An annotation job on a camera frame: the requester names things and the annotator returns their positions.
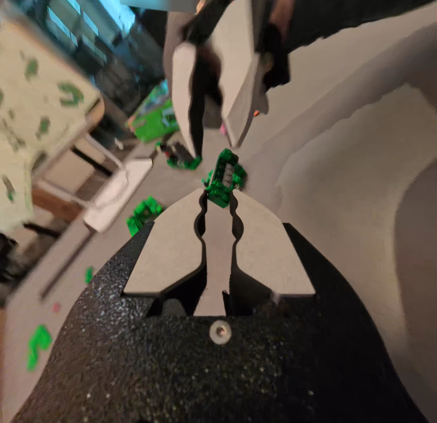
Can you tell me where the green brick cluster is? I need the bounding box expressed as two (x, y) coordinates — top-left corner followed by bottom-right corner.
(126, 196), (165, 236)

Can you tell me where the green toy box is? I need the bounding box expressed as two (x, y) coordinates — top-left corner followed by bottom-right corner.
(127, 83), (180, 143)

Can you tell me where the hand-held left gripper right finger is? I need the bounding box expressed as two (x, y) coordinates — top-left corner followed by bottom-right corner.
(229, 190), (315, 298)

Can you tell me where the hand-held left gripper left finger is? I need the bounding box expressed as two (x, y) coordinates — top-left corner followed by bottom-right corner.
(124, 188), (207, 297)

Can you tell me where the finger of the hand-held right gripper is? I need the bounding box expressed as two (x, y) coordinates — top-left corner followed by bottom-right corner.
(209, 0), (271, 148)
(172, 42), (203, 161)

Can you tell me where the green toy brick build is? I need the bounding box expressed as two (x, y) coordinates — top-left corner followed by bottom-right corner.
(203, 149), (248, 209)

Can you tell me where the bright green brick piece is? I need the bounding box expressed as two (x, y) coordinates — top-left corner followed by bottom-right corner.
(27, 324), (53, 372)

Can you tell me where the black and green brick build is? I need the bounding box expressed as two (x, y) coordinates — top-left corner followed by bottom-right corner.
(156, 141), (203, 171)

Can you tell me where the grey desk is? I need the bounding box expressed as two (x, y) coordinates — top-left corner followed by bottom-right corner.
(0, 99), (294, 423)

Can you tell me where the window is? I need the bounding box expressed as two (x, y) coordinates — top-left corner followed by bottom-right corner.
(43, 0), (137, 60)

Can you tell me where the white power strip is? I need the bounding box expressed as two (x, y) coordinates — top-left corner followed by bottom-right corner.
(83, 158), (154, 234)

